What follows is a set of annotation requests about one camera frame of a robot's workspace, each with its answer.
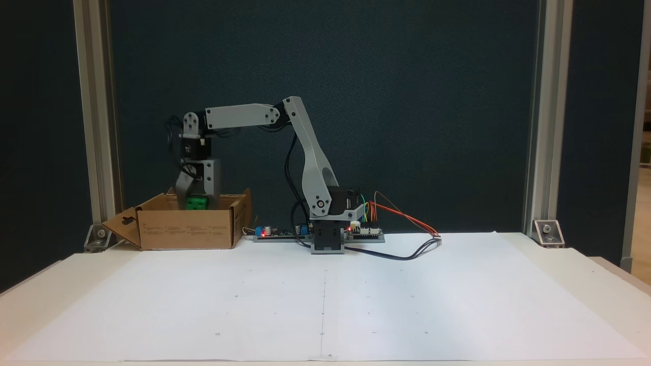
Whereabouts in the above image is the circuit board with white connectors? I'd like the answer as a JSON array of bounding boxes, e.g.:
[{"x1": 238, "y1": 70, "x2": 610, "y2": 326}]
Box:
[{"x1": 347, "y1": 221, "x2": 383, "y2": 237}]

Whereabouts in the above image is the black and orange power cable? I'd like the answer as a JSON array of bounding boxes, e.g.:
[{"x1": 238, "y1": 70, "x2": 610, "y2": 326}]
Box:
[{"x1": 344, "y1": 202, "x2": 442, "y2": 261}]

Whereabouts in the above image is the grey mounting plate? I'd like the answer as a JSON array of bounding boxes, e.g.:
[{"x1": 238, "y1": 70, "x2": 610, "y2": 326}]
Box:
[{"x1": 253, "y1": 234, "x2": 386, "y2": 244}]

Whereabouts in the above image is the white paper sheet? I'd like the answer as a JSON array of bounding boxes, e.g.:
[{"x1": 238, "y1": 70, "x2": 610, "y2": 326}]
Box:
[{"x1": 4, "y1": 232, "x2": 647, "y2": 362}]

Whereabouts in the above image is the brown cardboard box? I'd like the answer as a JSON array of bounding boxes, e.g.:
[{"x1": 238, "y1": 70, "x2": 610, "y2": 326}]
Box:
[{"x1": 102, "y1": 188, "x2": 253, "y2": 251}]

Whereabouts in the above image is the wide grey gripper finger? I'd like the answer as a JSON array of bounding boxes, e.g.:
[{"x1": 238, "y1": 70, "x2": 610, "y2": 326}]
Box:
[{"x1": 203, "y1": 183, "x2": 221, "y2": 210}]

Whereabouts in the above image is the circuit board with blue parts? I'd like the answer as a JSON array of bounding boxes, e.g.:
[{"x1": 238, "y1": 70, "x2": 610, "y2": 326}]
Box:
[{"x1": 254, "y1": 222, "x2": 311, "y2": 239}]

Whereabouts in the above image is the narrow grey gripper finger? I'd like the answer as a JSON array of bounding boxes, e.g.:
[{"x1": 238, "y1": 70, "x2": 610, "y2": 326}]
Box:
[{"x1": 175, "y1": 171, "x2": 197, "y2": 210}]

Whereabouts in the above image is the metal corner bracket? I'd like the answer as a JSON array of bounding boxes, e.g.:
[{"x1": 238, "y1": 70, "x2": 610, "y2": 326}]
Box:
[
  {"x1": 532, "y1": 220, "x2": 566, "y2": 249},
  {"x1": 84, "y1": 224, "x2": 123, "y2": 253}
]

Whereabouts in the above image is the black gripper wire loop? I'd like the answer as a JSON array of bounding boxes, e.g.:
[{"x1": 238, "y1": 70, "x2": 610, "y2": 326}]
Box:
[{"x1": 165, "y1": 115, "x2": 188, "y2": 176}]

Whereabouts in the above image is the aluminium frame post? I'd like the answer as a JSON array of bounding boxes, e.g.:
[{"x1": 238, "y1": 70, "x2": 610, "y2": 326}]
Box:
[
  {"x1": 620, "y1": 0, "x2": 651, "y2": 273},
  {"x1": 523, "y1": 0, "x2": 574, "y2": 237},
  {"x1": 73, "y1": 0, "x2": 124, "y2": 245}
]

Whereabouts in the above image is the black arm wire loop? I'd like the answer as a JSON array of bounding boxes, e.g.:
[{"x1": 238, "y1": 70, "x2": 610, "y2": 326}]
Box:
[{"x1": 283, "y1": 131, "x2": 312, "y2": 240}]

